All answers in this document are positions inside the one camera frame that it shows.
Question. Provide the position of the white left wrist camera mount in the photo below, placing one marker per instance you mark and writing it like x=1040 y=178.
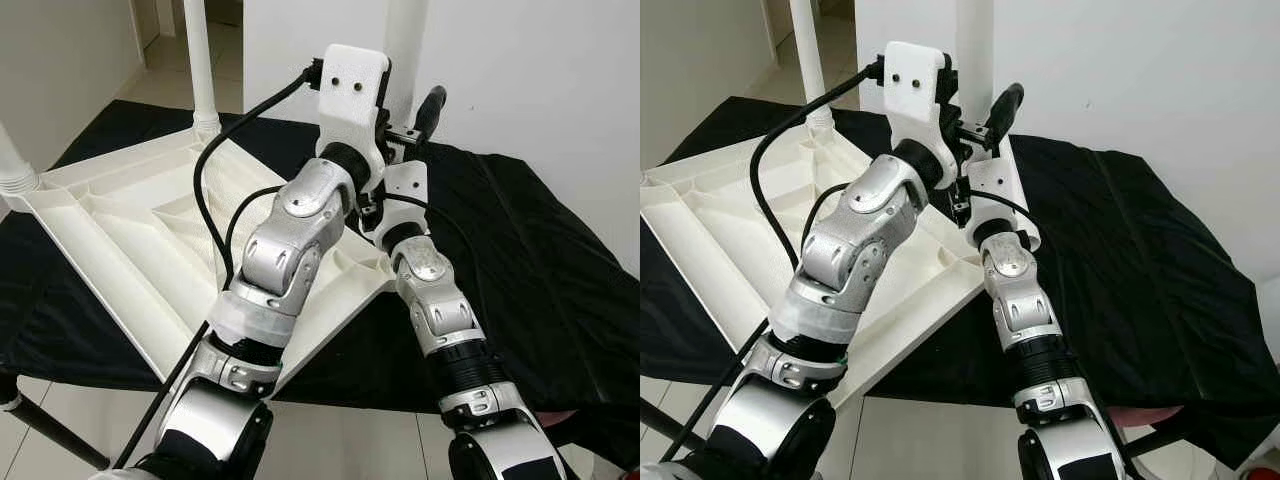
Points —
x=915 y=80
x=350 y=80

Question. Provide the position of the white plastic table leg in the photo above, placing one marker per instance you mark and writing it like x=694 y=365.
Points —
x=200 y=60
x=406 y=45
x=810 y=60
x=12 y=165
x=975 y=35

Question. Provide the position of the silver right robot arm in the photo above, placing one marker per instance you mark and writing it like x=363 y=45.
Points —
x=1015 y=300
x=435 y=300

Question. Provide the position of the white door frame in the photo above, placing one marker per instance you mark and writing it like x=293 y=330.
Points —
x=150 y=28

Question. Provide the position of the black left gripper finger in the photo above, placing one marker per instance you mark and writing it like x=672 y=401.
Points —
x=432 y=108
x=1006 y=105

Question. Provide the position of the red round object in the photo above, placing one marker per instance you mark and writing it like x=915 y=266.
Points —
x=1266 y=472

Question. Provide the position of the black table cloth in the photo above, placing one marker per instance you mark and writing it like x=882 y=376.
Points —
x=540 y=300
x=1150 y=300

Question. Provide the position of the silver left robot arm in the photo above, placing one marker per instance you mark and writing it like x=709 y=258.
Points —
x=860 y=240
x=290 y=240

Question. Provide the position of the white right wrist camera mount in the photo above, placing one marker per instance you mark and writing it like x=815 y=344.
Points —
x=405 y=185
x=990 y=180

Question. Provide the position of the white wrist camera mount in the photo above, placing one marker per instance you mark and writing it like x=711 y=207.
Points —
x=990 y=180
x=915 y=80
x=405 y=185
x=350 y=80

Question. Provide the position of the pink round cushion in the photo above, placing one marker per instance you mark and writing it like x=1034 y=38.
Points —
x=556 y=415
x=1150 y=415

